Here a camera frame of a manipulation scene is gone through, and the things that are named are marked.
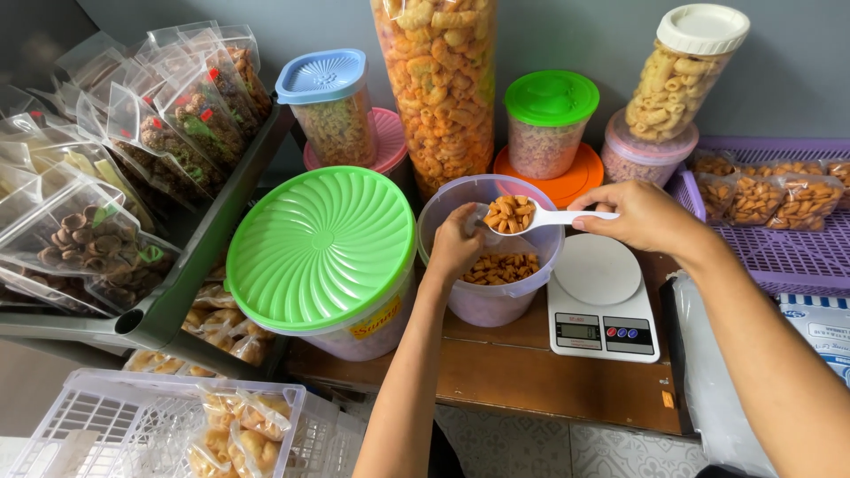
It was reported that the person's left hand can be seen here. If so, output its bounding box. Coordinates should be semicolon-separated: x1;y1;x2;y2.
425;202;487;284

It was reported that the person's right hand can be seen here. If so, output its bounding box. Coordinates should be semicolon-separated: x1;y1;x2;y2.
568;181;706;258

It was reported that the white plastic spoon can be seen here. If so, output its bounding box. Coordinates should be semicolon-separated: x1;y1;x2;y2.
483;196;620;237

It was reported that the scoop of orange snack pieces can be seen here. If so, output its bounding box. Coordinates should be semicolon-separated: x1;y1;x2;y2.
483;194;537;235

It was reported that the clear round plastic tub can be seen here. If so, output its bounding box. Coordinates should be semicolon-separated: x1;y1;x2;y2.
417;174;566;328

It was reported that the container with orange lid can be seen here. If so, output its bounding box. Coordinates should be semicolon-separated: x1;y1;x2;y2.
493;142;606;210

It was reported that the container with pink lid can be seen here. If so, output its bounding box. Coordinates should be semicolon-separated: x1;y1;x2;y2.
303;107;410;181

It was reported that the container with green lid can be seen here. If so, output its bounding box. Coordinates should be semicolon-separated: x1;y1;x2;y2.
502;69;601;181

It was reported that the tall bag of orange macaroni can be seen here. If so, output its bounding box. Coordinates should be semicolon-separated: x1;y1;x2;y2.
370;0;499;202

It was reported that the white digital kitchen scale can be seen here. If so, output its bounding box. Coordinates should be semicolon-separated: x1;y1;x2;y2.
546;232;661;365

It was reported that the large tub with green lid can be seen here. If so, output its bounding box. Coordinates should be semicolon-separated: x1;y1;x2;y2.
225;166;418;363

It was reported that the clear container of pinkish snacks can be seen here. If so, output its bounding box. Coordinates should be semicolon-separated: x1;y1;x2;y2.
600;109;700;189

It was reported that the container with blue lid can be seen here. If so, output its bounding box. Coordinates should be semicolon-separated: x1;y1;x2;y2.
275;48;379;169

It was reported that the jar with white lid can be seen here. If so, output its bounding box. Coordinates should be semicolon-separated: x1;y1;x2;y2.
624;3;752;144

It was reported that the pile of yellow snack packets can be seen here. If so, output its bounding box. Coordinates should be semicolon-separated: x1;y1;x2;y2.
123;255;276;379

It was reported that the grey shelf rack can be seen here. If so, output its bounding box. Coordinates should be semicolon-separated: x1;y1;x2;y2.
0;100;297;381

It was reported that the clear packet of yellow crackers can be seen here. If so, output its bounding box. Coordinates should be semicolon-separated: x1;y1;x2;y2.
229;430;285;478
201;387;294;443
186;425;235;478

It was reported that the stack of empty clear bags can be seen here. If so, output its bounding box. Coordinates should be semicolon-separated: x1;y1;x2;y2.
659;271;788;478

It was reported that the row of orange snack packets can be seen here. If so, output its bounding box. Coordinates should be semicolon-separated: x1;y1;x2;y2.
687;149;850;232

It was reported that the purple plastic basket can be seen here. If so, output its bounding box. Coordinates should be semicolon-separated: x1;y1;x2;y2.
665;136;850;298

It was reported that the heap of brown snack packets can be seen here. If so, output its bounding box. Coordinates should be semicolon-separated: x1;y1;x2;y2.
0;20;274;318

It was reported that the blue and white plastic pack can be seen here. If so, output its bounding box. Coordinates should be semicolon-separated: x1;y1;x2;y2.
776;292;850;387

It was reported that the white plastic basket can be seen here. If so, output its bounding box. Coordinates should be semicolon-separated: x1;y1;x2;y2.
5;368;367;478

